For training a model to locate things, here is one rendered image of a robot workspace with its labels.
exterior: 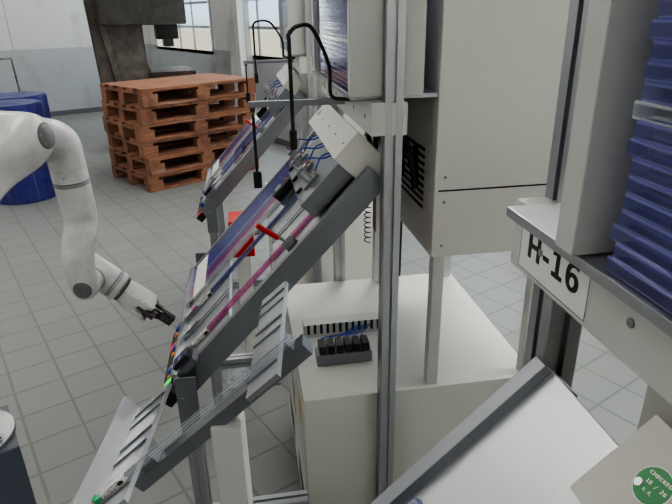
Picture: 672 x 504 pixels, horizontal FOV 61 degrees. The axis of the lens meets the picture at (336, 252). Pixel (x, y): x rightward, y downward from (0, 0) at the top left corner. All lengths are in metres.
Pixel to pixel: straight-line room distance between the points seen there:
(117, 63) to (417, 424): 6.53
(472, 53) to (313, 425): 1.00
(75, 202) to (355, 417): 0.92
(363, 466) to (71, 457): 1.25
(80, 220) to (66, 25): 9.71
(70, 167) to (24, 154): 0.21
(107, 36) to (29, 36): 3.71
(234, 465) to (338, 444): 0.48
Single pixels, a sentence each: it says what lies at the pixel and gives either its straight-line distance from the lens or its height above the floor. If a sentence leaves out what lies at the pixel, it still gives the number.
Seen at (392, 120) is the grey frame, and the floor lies 1.34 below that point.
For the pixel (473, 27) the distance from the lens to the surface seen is 1.32.
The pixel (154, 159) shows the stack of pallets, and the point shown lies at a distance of 5.70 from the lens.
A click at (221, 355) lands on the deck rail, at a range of 1.45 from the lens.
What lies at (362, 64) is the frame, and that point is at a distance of 1.23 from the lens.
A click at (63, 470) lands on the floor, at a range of 2.49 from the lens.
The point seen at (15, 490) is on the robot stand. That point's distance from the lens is 1.54.
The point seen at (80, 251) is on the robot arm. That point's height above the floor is 1.00.
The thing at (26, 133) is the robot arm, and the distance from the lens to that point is 1.39.
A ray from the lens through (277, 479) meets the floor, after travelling 2.23.
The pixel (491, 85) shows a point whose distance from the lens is 1.34.
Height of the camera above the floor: 1.55
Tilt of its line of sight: 23 degrees down
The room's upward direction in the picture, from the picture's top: 1 degrees counter-clockwise
